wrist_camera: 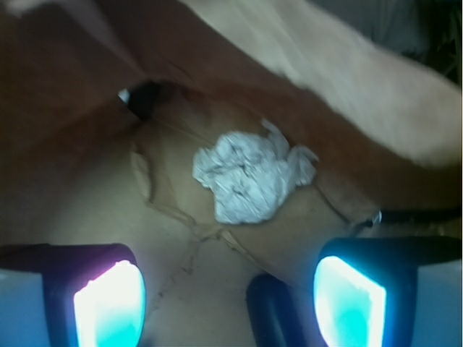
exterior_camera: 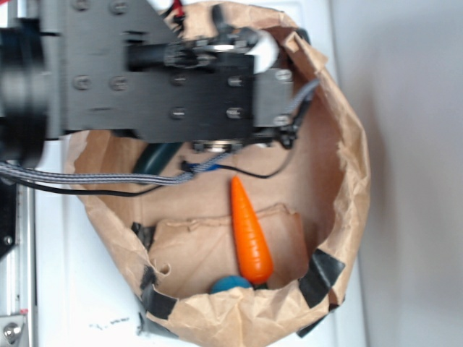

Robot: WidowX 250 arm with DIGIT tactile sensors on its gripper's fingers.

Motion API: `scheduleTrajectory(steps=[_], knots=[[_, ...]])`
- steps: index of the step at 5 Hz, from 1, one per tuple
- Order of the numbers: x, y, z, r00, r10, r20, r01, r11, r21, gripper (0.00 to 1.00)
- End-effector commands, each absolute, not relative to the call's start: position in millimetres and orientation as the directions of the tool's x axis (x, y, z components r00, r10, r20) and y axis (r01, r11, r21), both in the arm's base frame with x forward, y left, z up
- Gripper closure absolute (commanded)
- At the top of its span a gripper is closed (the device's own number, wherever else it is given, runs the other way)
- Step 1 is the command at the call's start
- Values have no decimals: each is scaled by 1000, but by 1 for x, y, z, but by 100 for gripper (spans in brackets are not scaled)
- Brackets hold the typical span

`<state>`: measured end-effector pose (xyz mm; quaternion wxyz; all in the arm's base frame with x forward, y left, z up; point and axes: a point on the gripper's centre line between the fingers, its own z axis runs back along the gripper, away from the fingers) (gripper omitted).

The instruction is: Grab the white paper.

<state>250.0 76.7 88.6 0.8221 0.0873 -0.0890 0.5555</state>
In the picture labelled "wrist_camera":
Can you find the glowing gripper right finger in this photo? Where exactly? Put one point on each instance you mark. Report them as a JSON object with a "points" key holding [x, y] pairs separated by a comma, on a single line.
{"points": [[404, 291]]}

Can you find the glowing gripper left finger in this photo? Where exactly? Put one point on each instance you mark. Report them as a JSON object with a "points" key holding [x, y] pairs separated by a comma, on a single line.
{"points": [[71, 295]]}

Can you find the white paper ball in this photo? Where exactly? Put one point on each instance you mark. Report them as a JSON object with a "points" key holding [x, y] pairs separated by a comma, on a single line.
{"points": [[251, 175]]}

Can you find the dark green toy cucumber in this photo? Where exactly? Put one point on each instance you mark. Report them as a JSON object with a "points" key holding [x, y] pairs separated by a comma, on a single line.
{"points": [[272, 313]]}

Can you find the brown paper bag tray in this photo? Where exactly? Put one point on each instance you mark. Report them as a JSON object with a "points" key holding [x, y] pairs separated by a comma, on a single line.
{"points": [[104, 104]]}

